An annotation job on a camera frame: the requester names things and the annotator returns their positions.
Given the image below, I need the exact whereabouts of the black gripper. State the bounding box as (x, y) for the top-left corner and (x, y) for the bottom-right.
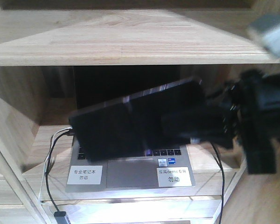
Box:
(161, 69), (280, 174)

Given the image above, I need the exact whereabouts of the grey usb hub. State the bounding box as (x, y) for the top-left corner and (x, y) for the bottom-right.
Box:
(54, 211), (70, 224)

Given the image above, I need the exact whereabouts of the black camera cable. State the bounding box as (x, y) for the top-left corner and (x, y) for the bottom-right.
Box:
(211, 142), (225, 224)

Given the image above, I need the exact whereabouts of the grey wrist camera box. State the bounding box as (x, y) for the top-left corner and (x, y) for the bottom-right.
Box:
(247, 14), (280, 58)

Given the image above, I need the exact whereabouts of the wooden shelf cabinet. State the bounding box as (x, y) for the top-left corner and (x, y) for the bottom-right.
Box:
(0, 0), (280, 224)

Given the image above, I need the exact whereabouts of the silver laptop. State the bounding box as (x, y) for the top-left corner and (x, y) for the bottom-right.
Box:
(66, 65), (193, 192)

